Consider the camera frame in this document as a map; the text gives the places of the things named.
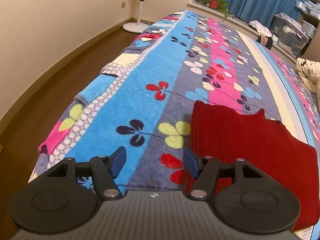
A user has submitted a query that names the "wooden bookshelf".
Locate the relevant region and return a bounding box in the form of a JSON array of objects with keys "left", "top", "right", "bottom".
[{"left": 300, "top": 8, "right": 319, "bottom": 62}]

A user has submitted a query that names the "colourful floral bed blanket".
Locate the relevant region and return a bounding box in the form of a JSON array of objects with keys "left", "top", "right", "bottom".
[{"left": 28, "top": 9, "right": 320, "bottom": 240}]

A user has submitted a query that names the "clear plastic storage box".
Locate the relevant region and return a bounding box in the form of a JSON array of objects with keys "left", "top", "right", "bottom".
[{"left": 270, "top": 12, "right": 309, "bottom": 59}]

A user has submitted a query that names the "white standing fan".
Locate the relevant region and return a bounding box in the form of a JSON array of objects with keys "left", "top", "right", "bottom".
[{"left": 123, "top": 0, "right": 149, "bottom": 34}]

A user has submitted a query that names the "red knitted sweater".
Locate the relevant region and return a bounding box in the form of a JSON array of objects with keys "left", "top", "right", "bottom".
[{"left": 189, "top": 101, "right": 319, "bottom": 230}]

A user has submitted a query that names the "potted green plant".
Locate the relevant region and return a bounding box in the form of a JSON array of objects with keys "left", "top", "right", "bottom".
[{"left": 200, "top": 0, "right": 229, "bottom": 17}]

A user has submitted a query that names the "pile of white clothes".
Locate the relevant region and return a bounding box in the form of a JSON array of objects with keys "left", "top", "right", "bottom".
[{"left": 249, "top": 20, "right": 272, "bottom": 38}]

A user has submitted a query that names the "cream star pattern pillow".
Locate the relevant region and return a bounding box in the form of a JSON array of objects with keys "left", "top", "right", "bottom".
[{"left": 296, "top": 57, "right": 320, "bottom": 100}]

